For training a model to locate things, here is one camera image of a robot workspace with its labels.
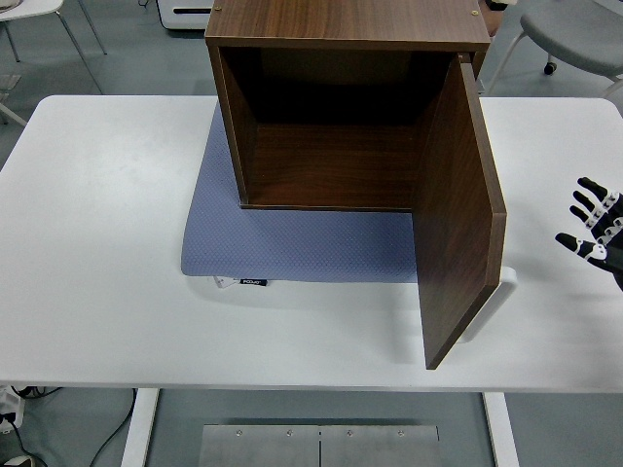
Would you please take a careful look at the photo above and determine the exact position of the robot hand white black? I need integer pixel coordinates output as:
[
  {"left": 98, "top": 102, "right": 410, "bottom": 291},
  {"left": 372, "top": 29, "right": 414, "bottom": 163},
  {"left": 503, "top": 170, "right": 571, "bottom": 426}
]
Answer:
[{"left": 555, "top": 176, "right": 623, "bottom": 293}]

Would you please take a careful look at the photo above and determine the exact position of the brown wooden cabinet door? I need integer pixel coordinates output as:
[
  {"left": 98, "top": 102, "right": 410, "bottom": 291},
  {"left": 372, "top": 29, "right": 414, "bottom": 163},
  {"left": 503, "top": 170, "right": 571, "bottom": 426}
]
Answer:
[{"left": 411, "top": 52, "right": 508, "bottom": 371}]

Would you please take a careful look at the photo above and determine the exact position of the brown wooden cabinet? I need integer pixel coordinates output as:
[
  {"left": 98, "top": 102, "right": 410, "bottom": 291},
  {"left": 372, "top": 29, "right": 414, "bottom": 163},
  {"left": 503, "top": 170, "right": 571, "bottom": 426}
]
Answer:
[{"left": 204, "top": 0, "right": 492, "bottom": 213}]

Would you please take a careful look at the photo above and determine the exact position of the white table leg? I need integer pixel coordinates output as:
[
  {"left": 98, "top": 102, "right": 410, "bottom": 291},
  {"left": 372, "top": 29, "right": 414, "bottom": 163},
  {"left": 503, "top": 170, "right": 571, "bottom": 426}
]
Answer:
[
  {"left": 482, "top": 391, "right": 521, "bottom": 467},
  {"left": 120, "top": 387, "right": 161, "bottom": 467}
]

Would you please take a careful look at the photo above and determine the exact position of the blue textured mat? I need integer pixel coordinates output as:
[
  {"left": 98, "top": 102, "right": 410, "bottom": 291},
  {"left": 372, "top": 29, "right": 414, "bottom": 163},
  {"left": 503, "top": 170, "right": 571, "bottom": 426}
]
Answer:
[{"left": 180, "top": 104, "right": 420, "bottom": 284}]

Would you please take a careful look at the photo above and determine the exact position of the grey metal plate with screws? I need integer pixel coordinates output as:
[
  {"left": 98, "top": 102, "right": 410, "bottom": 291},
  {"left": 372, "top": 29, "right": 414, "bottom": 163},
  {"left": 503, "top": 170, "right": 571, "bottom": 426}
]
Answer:
[{"left": 198, "top": 423, "right": 440, "bottom": 467}]

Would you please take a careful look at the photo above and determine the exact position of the white appliance with dark slot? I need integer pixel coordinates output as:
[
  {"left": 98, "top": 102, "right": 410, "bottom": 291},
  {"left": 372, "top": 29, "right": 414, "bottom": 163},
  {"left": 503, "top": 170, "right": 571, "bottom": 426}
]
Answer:
[{"left": 156, "top": 0, "right": 218, "bottom": 31}]

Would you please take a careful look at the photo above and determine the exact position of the white chair with metal legs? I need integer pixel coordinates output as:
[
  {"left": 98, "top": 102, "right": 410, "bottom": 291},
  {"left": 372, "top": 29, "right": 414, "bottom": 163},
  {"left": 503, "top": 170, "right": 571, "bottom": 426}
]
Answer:
[{"left": 0, "top": 0, "right": 108, "bottom": 93}]

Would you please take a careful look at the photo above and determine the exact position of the white power strip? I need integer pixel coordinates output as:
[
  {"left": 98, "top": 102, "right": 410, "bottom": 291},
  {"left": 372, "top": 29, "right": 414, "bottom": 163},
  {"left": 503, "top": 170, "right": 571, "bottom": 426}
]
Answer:
[{"left": 0, "top": 386, "right": 26, "bottom": 434}]

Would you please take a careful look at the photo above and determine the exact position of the white door handle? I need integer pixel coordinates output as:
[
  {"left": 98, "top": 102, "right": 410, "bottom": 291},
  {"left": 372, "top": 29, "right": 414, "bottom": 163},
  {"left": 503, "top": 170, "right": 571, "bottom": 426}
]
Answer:
[{"left": 459, "top": 266, "right": 518, "bottom": 344}]

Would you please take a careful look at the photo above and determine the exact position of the black floor cable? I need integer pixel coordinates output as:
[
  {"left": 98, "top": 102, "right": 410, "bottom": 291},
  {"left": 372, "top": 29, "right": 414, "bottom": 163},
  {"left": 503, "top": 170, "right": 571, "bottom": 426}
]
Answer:
[{"left": 90, "top": 387, "right": 139, "bottom": 467}]

